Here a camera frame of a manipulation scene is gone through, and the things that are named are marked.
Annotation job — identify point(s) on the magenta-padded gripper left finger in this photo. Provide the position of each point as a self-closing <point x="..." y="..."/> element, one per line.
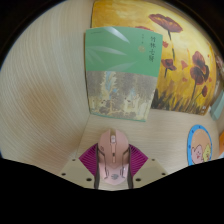
<point x="75" y="170"/>

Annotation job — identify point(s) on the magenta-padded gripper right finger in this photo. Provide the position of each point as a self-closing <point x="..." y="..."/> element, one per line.
<point x="151" y="170"/>

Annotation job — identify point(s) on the pale teal faceted vase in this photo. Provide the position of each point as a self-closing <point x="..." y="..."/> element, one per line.
<point x="218" y="110"/>

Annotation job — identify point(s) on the pink computer mouse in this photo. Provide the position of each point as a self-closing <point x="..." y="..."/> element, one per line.
<point x="112" y="156"/>

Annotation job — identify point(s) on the green cover book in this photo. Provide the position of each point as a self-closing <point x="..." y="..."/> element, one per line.
<point x="121" y="73"/>

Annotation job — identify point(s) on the round blue cartoon mouse pad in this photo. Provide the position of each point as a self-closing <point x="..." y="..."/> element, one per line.
<point x="199" y="146"/>

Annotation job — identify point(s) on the yellow poppy flower painting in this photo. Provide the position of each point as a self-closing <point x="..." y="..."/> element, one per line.
<point x="186" y="60"/>

